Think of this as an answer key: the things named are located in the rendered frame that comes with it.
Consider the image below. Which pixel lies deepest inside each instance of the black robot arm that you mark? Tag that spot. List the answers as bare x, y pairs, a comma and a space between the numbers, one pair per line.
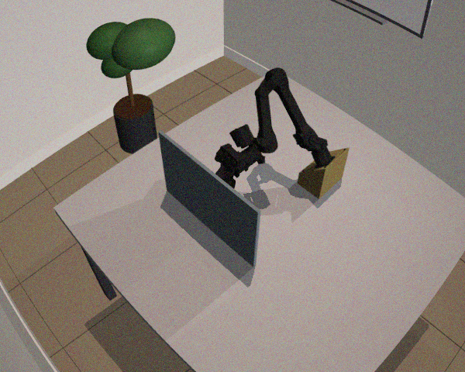
266, 141

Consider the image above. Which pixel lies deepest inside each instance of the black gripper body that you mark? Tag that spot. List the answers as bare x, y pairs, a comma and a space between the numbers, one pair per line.
239, 162

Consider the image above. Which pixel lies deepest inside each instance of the dark grey flat panel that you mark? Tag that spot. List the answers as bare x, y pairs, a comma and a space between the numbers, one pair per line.
221, 208

